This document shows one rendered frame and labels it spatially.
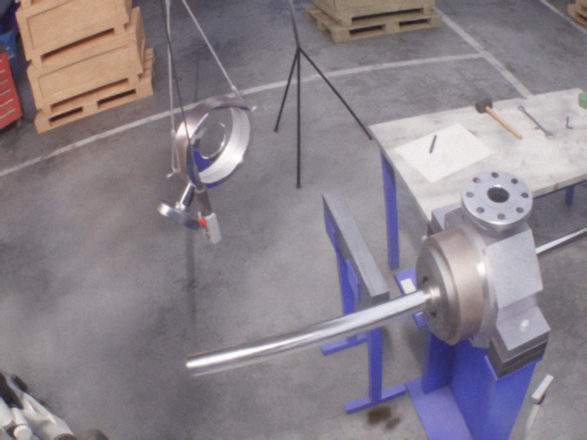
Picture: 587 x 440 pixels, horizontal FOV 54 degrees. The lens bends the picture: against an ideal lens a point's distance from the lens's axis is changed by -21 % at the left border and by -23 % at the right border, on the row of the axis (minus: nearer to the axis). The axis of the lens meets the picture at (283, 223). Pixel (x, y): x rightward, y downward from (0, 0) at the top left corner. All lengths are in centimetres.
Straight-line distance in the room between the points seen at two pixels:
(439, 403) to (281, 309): 111
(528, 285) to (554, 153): 131
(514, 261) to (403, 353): 149
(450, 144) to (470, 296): 129
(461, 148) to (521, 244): 120
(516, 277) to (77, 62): 453
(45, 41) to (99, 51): 58
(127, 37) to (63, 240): 193
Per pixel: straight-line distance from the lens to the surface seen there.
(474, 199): 203
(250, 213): 430
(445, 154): 314
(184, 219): 272
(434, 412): 317
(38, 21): 571
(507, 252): 204
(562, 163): 321
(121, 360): 369
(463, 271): 205
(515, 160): 316
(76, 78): 588
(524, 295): 207
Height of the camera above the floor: 269
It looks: 40 degrees down
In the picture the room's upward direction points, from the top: 10 degrees counter-clockwise
